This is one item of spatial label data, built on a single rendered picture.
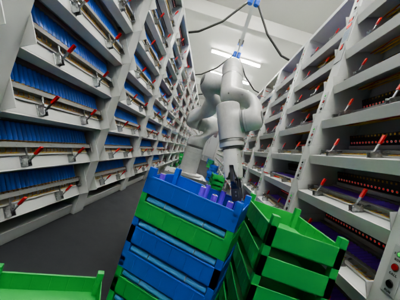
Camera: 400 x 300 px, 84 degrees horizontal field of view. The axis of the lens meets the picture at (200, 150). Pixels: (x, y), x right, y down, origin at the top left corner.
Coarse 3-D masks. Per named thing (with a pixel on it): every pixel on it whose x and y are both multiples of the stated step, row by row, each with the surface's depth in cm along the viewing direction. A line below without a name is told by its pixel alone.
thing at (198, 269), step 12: (132, 228) 68; (132, 240) 67; (144, 240) 66; (156, 240) 64; (156, 252) 64; (168, 252) 63; (180, 252) 62; (168, 264) 63; (180, 264) 61; (192, 264) 60; (204, 264) 59; (216, 264) 58; (228, 264) 73; (192, 276) 60; (204, 276) 59; (216, 276) 58
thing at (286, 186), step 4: (268, 168) 189; (272, 168) 189; (276, 168) 189; (280, 168) 189; (284, 168) 189; (268, 172) 189; (276, 172) 188; (284, 172) 189; (292, 172) 176; (264, 176) 189; (268, 176) 177; (268, 180) 177; (272, 180) 167; (276, 180) 157; (280, 180) 153; (292, 180) 129; (276, 184) 157; (280, 184) 148; (284, 184) 141; (288, 184) 138; (280, 188) 148; (284, 188) 141; (288, 188) 134
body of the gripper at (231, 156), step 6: (222, 150) 75; (228, 150) 72; (234, 150) 72; (228, 156) 71; (234, 156) 71; (240, 156) 76; (228, 162) 71; (234, 162) 70; (240, 162) 74; (228, 168) 71; (234, 168) 70; (240, 168) 73; (228, 174) 71; (240, 174) 73
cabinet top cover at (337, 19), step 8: (352, 0) 136; (344, 8) 144; (336, 16) 153; (344, 16) 151; (328, 24) 163; (336, 24) 161; (344, 24) 158; (320, 32) 174; (328, 32) 171; (312, 40) 187; (320, 40) 184; (328, 40) 181; (296, 56) 219; (288, 64) 241
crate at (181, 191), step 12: (156, 168) 67; (156, 180) 66; (168, 180) 81; (180, 180) 85; (192, 180) 84; (156, 192) 66; (168, 192) 65; (180, 192) 63; (192, 192) 83; (216, 192) 80; (180, 204) 63; (192, 204) 62; (204, 204) 61; (216, 204) 60; (240, 204) 58; (204, 216) 60; (216, 216) 59; (228, 216) 58; (240, 216) 60; (228, 228) 58
